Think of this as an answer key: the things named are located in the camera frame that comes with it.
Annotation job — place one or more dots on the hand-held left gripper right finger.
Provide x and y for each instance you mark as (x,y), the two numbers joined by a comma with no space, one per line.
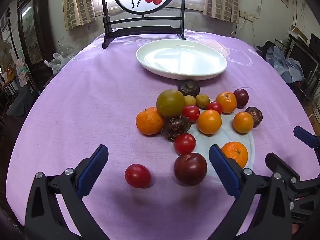
(225,172)

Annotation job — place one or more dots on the cardboard box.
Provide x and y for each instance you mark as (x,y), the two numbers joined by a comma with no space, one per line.
(315,117)

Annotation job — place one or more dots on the black cloth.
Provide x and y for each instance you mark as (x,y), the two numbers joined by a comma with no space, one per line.
(265,47)

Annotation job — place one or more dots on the yellow-green citrus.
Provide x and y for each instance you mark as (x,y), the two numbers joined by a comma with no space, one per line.
(170,103)

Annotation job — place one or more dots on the dark wooden glass cabinet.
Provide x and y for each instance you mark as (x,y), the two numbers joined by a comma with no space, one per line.
(31,30)

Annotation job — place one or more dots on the black monitor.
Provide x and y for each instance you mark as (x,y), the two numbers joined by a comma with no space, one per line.
(303,55)

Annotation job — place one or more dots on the dark brown water chestnut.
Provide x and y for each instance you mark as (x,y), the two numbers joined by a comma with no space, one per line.
(188,88)
(176,128)
(255,116)

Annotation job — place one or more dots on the blue cloth pile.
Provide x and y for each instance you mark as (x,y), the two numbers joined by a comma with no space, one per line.
(285,65)

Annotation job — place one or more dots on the dark red plum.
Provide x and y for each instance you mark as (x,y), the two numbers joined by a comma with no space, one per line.
(190,168)
(241,98)

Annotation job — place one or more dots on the white wall socket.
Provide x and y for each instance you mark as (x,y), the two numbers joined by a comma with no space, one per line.
(246,15)

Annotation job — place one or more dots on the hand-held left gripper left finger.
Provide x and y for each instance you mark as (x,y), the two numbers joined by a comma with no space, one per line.
(93,170)

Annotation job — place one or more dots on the purple tablecloth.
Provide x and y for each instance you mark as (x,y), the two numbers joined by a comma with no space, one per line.
(87,110)

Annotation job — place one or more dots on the pink paper sheet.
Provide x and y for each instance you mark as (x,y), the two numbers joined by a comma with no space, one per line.
(22,73)

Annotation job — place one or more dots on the white oval plate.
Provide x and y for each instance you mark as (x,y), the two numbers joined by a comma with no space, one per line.
(181,57)

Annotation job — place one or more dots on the white plastic bag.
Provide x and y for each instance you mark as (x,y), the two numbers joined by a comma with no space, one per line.
(58,63)

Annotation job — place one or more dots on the beige checked curtain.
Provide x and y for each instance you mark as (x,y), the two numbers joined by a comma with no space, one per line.
(222,0)
(77,5)

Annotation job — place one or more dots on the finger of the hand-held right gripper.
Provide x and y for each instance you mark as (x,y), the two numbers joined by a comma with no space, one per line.
(280,163)
(303,136)

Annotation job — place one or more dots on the black framed persimmon painting screen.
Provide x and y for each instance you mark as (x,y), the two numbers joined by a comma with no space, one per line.
(142,31)

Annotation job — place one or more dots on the small green kiwi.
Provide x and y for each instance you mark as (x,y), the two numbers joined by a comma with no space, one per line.
(202,101)
(190,100)

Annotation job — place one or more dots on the small smooth orange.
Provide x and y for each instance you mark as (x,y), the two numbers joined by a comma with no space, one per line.
(209,121)
(243,122)

